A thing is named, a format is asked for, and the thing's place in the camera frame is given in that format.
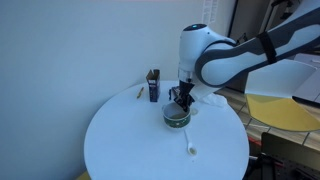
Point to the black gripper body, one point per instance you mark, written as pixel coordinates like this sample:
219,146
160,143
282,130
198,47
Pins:
185,89

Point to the green and white paper cup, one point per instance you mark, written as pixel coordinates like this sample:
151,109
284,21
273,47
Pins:
176,117

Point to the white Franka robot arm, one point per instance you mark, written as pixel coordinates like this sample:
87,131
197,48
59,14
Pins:
240,50

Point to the crumpled white tissue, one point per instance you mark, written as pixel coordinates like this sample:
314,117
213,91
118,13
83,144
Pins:
213,98

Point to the blue open cardboard box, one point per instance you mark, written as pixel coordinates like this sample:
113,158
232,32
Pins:
153,85

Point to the white plastic spoon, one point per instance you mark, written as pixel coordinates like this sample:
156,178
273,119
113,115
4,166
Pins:
190,144

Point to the round white table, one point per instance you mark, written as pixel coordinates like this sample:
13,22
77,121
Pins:
150,146

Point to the printed paper notice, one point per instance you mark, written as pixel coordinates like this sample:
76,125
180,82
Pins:
210,10

